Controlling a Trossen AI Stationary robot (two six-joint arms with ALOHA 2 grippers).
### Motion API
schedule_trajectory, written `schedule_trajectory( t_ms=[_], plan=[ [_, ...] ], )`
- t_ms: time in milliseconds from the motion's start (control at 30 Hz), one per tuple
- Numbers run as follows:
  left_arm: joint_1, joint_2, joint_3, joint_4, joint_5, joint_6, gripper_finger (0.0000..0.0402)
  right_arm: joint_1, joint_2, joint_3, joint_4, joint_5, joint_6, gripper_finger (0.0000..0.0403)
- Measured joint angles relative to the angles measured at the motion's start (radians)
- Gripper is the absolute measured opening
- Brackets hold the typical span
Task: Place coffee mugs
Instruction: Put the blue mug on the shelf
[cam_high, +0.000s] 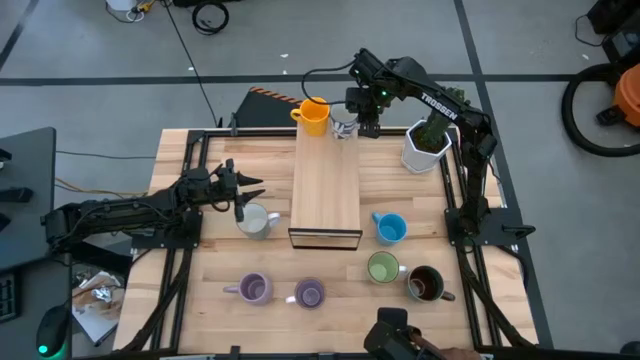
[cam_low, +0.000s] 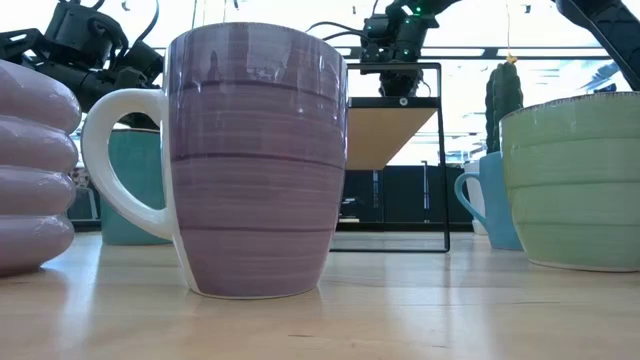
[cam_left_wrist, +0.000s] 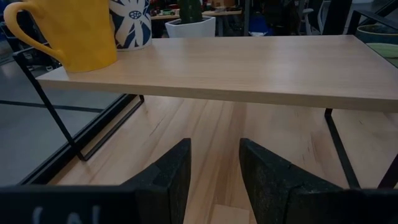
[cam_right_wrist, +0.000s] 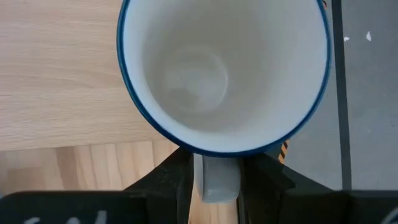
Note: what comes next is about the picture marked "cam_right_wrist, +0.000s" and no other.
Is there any white mug blue pattern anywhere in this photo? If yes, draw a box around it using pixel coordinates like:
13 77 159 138
116 0 332 204

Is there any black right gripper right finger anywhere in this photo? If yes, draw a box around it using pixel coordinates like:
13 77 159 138
238 151 398 224

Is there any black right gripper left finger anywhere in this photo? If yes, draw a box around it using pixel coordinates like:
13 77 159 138
0 147 194 224

